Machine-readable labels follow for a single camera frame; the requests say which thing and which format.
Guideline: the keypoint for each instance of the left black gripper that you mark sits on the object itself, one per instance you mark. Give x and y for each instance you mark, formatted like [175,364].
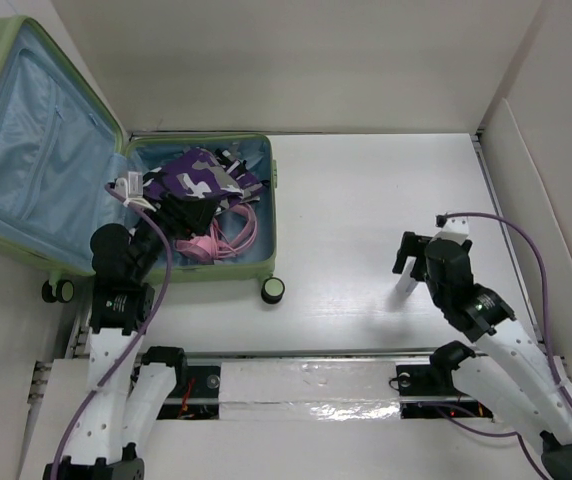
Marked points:
[186,216]

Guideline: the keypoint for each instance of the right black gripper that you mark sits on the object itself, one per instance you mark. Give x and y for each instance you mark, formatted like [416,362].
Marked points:
[412,245]

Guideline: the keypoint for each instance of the purple camouflage cloth bag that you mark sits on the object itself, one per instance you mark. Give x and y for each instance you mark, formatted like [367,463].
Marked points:
[201,174]

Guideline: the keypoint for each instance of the pink headphones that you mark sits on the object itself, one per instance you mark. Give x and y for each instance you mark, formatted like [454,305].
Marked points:
[215,245]

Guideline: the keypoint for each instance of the white plastic bottle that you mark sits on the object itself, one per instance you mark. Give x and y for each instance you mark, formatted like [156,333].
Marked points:
[406,284]

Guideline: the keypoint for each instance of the green suitcase blue lining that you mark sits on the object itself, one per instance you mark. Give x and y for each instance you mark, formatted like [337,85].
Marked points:
[61,151]

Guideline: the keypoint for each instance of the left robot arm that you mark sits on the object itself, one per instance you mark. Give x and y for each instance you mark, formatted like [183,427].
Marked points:
[126,389]

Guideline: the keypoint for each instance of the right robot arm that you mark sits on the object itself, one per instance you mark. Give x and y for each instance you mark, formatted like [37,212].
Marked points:
[498,364]

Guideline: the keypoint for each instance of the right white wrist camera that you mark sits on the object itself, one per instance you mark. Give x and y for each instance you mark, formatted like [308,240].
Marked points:
[452,227]

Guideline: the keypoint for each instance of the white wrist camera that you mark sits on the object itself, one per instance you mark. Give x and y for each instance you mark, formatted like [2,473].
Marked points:
[129,186]
[452,227]

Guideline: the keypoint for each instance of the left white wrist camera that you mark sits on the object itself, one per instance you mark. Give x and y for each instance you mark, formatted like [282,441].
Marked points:
[129,186]

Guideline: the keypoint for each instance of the metal base rail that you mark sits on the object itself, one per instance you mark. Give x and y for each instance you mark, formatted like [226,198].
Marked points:
[420,398]

